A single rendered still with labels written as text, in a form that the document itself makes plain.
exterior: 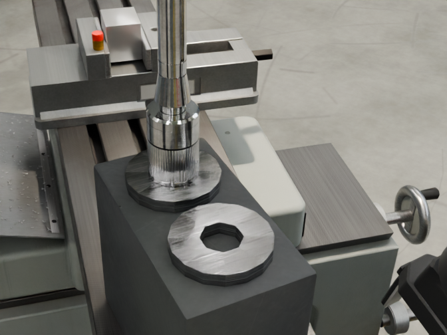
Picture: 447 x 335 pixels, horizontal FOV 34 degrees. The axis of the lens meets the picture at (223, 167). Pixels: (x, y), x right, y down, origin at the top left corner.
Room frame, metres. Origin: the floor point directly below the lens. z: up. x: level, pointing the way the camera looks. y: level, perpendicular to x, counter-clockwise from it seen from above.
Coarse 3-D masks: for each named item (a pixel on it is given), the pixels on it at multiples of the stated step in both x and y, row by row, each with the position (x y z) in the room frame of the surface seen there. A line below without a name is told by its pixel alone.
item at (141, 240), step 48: (96, 192) 0.56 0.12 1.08; (144, 192) 0.51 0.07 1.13; (192, 192) 0.52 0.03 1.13; (240, 192) 0.53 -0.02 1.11; (144, 240) 0.46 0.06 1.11; (192, 240) 0.45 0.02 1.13; (240, 240) 0.46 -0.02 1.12; (288, 240) 0.47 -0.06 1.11; (144, 288) 0.45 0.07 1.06; (192, 288) 0.41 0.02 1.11; (240, 288) 0.41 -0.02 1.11; (288, 288) 0.42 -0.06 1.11
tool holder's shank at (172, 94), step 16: (160, 0) 0.54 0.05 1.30; (176, 0) 0.53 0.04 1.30; (160, 16) 0.54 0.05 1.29; (176, 16) 0.53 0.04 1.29; (160, 32) 0.54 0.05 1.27; (176, 32) 0.53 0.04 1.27; (160, 48) 0.54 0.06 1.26; (176, 48) 0.53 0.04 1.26; (160, 64) 0.54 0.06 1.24; (176, 64) 0.53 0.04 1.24; (160, 80) 0.54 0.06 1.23; (176, 80) 0.53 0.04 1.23; (160, 96) 0.53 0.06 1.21; (176, 96) 0.53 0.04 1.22; (176, 112) 0.53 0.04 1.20
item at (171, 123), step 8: (152, 104) 0.55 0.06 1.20; (192, 104) 0.55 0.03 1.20; (152, 112) 0.54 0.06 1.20; (160, 112) 0.54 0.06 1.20; (184, 112) 0.54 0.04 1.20; (192, 112) 0.54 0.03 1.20; (152, 120) 0.53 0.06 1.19; (160, 120) 0.53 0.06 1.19; (168, 120) 0.52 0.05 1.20; (176, 120) 0.53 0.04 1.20; (184, 120) 0.53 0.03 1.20; (192, 120) 0.53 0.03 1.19; (160, 128) 0.52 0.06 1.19; (168, 128) 0.52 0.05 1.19; (176, 128) 0.52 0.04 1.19; (184, 128) 0.53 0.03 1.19
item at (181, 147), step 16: (192, 128) 0.53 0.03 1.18; (160, 144) 0.52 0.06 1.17; (176, 144) 0.52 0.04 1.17; (192, 144) 0.53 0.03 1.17; (160, 160) 0.52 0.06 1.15; (176, 160) 0.52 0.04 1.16; (192, 160) 0.53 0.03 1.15; (160, 176) 0.52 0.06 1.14; (176, 176) 0.52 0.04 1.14; (192, 176) 0.53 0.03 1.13
